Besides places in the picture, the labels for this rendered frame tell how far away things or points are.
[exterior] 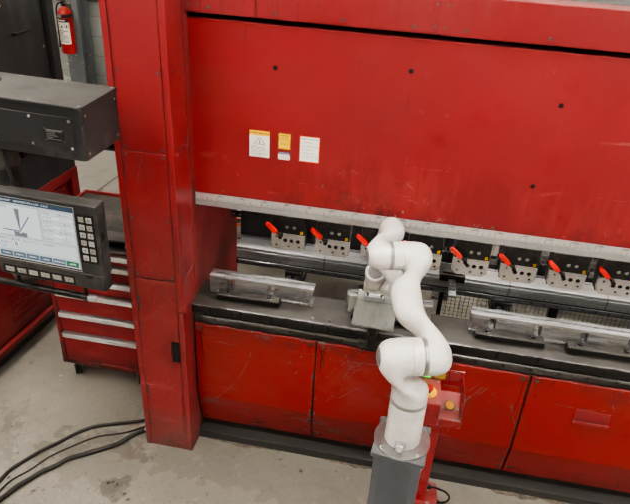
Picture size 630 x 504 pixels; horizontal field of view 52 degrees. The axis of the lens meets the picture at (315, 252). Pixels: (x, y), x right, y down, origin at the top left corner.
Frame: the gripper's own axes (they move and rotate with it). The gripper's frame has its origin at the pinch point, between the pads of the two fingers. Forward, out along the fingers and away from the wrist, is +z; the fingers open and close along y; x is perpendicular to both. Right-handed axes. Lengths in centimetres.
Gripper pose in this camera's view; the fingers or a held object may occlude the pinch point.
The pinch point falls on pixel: (375, 292)
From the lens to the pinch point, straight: 295.2
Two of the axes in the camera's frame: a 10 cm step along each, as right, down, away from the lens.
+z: 0.8, 3.3, 9.4
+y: -9.8, -1.4, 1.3
